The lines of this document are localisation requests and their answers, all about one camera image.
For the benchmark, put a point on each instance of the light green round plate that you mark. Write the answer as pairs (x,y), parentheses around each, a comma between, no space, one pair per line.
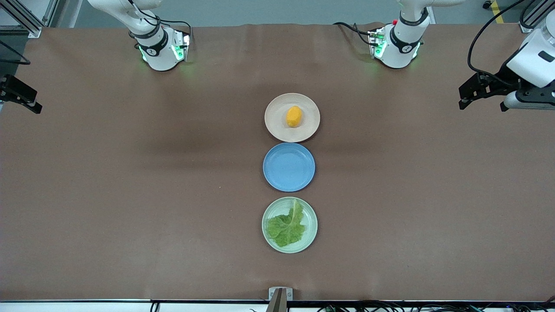
(310,221)

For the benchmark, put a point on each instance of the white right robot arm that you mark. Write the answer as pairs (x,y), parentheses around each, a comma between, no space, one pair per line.
(158,52)

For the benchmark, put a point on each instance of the aluminium frame profile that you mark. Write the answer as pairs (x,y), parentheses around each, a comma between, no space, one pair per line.
(535,13)
(26,17)

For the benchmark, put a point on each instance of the beige round plate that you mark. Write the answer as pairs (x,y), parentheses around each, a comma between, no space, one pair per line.
(277,125)

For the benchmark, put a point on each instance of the yellow lemon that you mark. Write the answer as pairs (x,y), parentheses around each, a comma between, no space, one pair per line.
(294,116)

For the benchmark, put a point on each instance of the blue round plate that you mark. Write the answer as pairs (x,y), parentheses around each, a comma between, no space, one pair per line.
(288,167)

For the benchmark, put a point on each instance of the grey metal camera bracket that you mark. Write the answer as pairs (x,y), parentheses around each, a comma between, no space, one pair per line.
(280,297)

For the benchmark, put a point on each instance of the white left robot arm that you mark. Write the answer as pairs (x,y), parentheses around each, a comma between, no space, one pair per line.
(401,45)

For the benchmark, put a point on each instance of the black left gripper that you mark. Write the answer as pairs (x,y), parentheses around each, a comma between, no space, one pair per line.
(502,81)

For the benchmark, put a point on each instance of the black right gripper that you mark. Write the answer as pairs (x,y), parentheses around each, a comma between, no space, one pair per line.
(14,90)

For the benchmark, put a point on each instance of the green lettuce leaf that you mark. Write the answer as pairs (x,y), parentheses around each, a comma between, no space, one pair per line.
(287,227)

